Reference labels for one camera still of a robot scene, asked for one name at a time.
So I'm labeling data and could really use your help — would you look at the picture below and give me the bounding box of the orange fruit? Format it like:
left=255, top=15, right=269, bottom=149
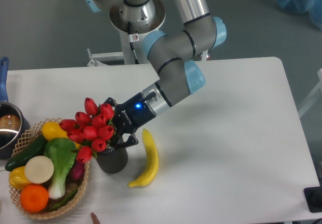
left=20, top=184, right=49, bottom=213

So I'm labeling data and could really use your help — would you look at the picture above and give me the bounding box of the green chili pepper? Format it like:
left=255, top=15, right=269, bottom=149
left=47, top=189, right=78, bottom=212

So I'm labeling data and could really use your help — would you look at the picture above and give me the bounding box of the purple red onion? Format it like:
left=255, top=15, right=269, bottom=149
left=69, top=160, right=85, bottom=181

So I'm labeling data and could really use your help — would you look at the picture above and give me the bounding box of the dark green cucumber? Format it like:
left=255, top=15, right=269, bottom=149
left=5, top=134, right=48, bottom=172

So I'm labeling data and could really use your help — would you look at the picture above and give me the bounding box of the yellow squash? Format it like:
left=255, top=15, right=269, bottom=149
left=41, top=121, right=68, bottom=141

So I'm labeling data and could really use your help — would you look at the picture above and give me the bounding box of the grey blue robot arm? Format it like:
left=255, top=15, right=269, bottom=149
left=86, top=0, right=227, bottom=149

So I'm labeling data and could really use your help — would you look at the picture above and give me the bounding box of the yellow plastic banana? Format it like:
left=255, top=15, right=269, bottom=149
left=128, top=129, right=159, bottom=188

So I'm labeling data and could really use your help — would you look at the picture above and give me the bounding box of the dark blue saucepan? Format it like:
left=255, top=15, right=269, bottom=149
left=1, top=57, right=30, bottom=160

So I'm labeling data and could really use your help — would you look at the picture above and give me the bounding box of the white round radish slice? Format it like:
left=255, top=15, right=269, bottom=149
left=25, top=156, right=54, bottom=184

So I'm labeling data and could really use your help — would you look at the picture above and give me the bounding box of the green bok choy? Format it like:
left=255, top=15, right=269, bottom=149
left=44, top=138, right=76, bottom=199

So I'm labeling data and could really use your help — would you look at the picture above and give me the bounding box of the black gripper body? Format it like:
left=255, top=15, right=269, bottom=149
left=112, top=92, right=156, bottom=136

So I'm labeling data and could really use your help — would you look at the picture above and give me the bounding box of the white metal frame right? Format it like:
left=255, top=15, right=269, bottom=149
left=297, top=69, right=321, bottom=118

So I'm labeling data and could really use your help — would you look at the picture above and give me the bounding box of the dark grey ribbed vase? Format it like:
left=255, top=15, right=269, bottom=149
left=96, top=147, right=128, bottom=174

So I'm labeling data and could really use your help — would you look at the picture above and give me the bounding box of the person fingertip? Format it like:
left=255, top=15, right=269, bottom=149
left=90, top=212, right=100, bottom=224

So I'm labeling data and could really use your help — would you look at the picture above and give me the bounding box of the black device at table edge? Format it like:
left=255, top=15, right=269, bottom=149
left=303, top=186, right=321, bottom=213

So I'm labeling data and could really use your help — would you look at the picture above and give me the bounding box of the woven wicker basket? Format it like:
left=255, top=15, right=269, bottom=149
left=9, top=118, right=89, bottom=220

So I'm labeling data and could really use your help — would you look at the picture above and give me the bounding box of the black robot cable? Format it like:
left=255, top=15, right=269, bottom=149
left=127, top=21, right=139, bottom=65

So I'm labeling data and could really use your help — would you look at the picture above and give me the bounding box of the yellow bell pepper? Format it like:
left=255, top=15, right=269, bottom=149
left=9, top=166, right=32, bottom=190

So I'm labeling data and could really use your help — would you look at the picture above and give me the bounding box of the red tulip bouquet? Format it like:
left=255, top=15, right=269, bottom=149
left=59, top=98, right=116, bottom=163

